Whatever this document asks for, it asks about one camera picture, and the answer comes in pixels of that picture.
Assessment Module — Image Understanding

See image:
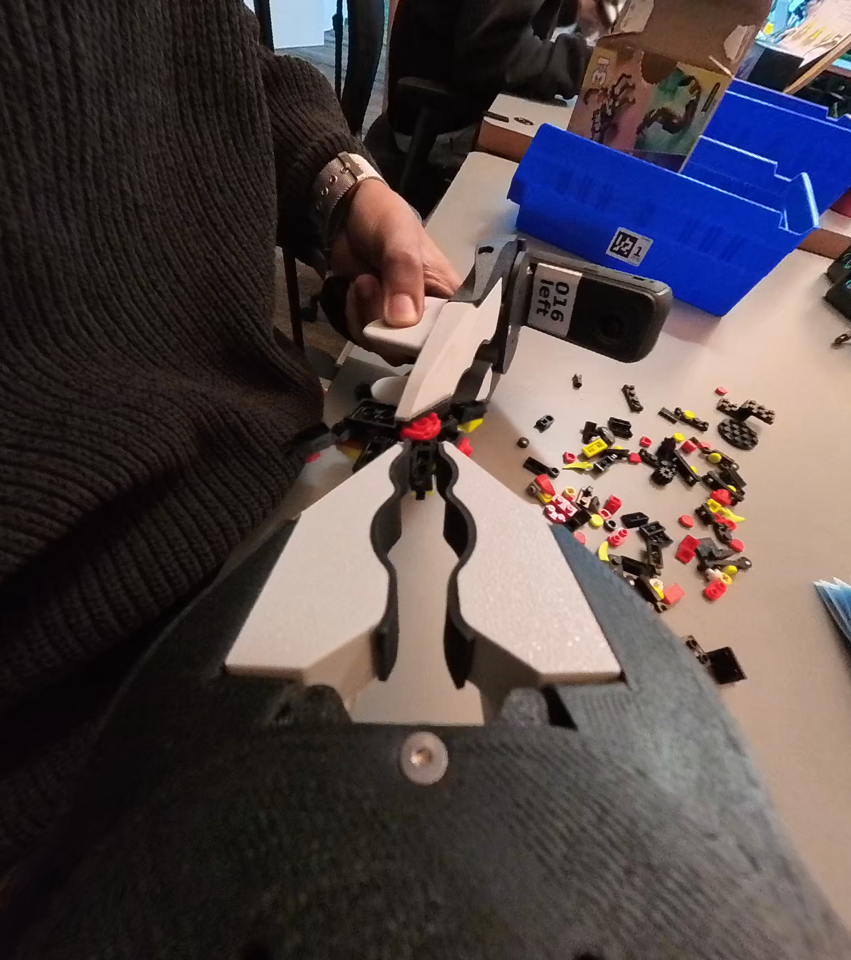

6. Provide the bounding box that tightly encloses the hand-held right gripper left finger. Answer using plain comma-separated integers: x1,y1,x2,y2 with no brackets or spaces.
223,442,407,705

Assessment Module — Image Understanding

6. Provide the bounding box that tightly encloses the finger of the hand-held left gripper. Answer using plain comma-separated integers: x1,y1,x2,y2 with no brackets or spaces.
394,276,508,425

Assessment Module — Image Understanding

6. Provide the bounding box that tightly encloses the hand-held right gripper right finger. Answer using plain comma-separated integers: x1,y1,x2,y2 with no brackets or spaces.
436,438,627,715

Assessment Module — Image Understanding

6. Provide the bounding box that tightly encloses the black yellow red lego model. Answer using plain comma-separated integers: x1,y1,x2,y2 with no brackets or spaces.
304,401,493,502

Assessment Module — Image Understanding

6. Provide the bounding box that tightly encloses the pile of lego pieces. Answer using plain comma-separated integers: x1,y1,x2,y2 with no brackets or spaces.
519,371,779,687

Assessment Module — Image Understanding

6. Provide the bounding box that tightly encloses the cardboard lego box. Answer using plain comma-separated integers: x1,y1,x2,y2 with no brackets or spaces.
566,0,775,162

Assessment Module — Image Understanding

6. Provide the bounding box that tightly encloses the person's left hand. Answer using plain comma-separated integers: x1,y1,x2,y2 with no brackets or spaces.
324,178,466,342

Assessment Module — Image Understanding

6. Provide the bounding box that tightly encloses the blue plastic bin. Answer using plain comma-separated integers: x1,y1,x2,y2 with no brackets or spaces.
506,122,823,318
684,77,851,219

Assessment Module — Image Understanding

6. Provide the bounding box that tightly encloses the grey strap wrist watch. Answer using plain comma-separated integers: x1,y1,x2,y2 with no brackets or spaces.
311,150,388,252

